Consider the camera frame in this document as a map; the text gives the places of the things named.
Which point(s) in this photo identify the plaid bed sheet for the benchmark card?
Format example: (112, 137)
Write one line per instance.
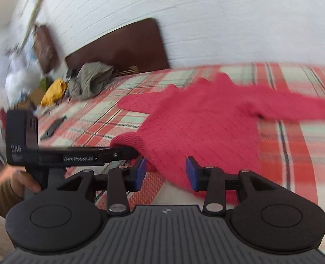
(289, 156)

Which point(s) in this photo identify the yellow cloth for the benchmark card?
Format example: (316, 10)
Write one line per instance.
(53, 93)

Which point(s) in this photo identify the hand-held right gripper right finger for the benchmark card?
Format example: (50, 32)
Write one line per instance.
(191, 174)

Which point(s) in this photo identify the olive grey garment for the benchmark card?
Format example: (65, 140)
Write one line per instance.
(92, 81)

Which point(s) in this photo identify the person's left hand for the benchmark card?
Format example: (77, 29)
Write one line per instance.
(23, 185)

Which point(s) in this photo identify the red knitted sweater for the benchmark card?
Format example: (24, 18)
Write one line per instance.
(206, 121)

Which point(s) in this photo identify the brown headboard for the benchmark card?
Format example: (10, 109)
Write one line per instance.
(123, 49)

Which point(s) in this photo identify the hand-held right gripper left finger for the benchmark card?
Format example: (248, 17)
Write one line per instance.
(141, 173)

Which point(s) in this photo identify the white plastic bag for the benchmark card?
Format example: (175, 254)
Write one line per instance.
(22, 74)

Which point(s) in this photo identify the brown paper bag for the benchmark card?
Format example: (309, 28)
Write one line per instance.
(45, 48)

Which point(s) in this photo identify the black flat object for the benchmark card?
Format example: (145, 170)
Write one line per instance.
(52, 129)

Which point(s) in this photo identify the person's left forearm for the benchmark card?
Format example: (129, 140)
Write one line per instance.
(2, 198)

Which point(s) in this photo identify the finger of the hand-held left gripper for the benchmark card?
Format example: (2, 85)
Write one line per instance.
(121, 153)

